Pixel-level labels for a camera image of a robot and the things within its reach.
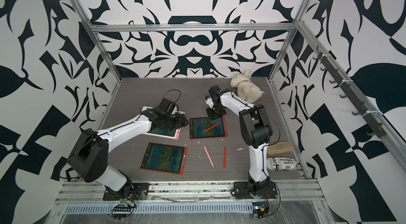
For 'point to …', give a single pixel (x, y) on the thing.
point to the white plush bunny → (246, 87)
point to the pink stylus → (209, 156)
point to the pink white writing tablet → (174, 134)
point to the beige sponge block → (279, 147)
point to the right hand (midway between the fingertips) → (212, 115)
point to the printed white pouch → (282, 164)
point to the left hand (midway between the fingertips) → (184, 121)
